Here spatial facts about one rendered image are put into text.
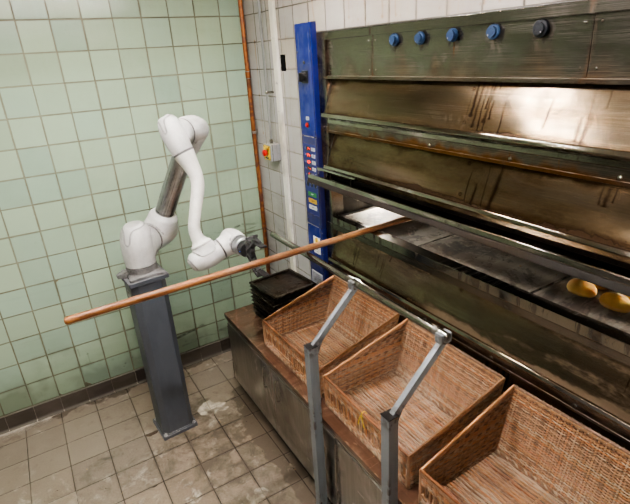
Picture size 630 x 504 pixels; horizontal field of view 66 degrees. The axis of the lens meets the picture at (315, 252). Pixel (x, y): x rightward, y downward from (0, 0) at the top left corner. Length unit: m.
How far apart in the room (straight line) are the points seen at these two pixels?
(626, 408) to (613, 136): 0.80
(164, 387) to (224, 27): 2.14
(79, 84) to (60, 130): 0.27
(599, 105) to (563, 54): 0.18
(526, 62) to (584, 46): 0.18
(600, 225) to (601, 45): 0.48
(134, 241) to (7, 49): 1.15
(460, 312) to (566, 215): 0.64
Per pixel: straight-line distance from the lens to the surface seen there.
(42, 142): 3.04
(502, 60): 1.76
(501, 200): 1.78
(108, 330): 3.41
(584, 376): 1.82
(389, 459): 1.70
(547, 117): 1.65
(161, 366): 2.84
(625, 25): 1.56
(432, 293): 2.16
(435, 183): 1.97
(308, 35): 2.58
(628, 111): 1.55
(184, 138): 2.33
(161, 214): 2.67
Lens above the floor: 2.01
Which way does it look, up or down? 22 degrees down
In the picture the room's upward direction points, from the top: 4 degrees counter-clockwise
